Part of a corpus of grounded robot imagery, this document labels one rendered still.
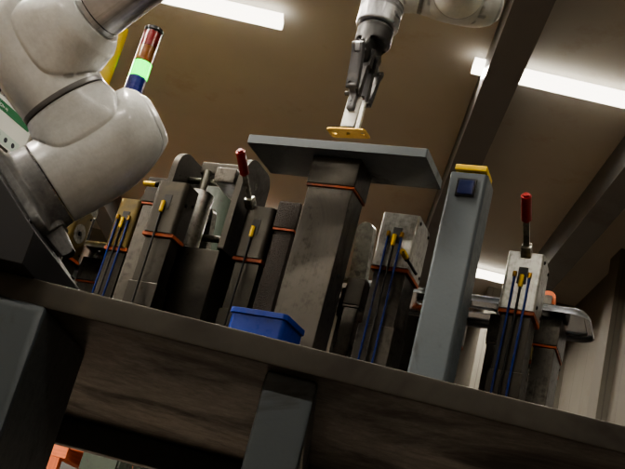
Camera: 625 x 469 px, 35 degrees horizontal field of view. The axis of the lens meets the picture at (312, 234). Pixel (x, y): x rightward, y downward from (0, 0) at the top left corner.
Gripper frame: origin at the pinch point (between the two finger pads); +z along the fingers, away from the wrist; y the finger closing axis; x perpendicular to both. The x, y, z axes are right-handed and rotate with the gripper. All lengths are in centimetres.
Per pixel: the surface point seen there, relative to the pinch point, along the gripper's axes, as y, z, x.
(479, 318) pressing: 42, 26, -21
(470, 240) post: -0.5, 25.0, -29.4
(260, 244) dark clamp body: 8.1, 26.2, 17.4
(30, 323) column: -48, 63, 18
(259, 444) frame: -28, 71, -13
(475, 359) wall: 787, -163, 207
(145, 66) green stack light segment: 85, -65, 130
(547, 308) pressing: 28, 27, -38
